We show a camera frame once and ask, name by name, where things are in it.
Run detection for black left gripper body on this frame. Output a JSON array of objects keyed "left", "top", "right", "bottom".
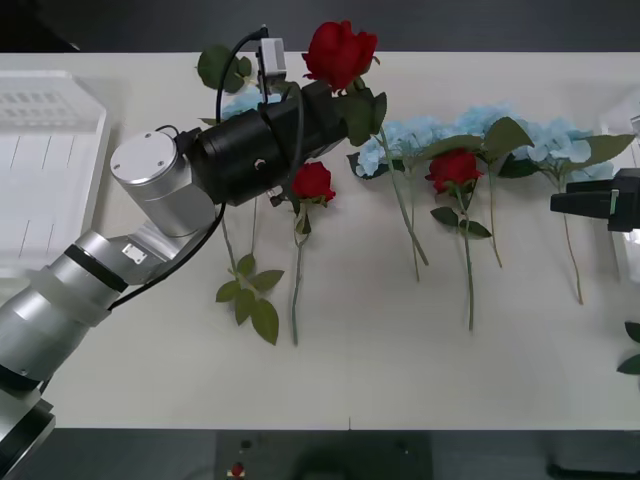
[{"left": 264, "top": 79, "right": 352, "bottom": 167}]

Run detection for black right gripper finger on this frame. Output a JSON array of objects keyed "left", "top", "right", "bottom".
[
  {"left": 549, "top": 191, "right": 614, "bottom": 221},
  {"left": 566, "top": 178, "right": 614, "bottom": 195}
]

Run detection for small red rose with stem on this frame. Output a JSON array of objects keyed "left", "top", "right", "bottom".
[{"left": 288, "top": 160, "right": 337, "bottom": 347}]

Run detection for loose round green leaves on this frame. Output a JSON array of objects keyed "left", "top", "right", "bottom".
[{"left": 197, "top": 43, "right": 254, "bottom": 95}]

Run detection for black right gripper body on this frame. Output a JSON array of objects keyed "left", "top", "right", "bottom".
[{"left": 607, "top": 168, "right": 640, "bottom": 232}]

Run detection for dark robot base with buttons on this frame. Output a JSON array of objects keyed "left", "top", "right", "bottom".
[{"left": 215, "top": 429, "right": 434, "bottom": 480}]

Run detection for shallow white box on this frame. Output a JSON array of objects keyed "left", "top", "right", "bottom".
[{"left": 0, "top": 69, "right": 114, "bottom": 296}]

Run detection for large red rose with stem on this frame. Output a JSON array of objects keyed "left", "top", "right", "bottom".
[{"left": 301, "top": 20, "right": 430, "bottom": 267}]

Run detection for loose twig with green leaves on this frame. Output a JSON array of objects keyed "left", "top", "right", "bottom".
[{"left": 215, "top": 214, "right": 286, "bottom": 346}]

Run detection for pale grey left wrist camera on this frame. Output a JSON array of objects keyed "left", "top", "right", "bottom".
[{"left": 258, "top": 38, "right": 289, "bottom": 81}]

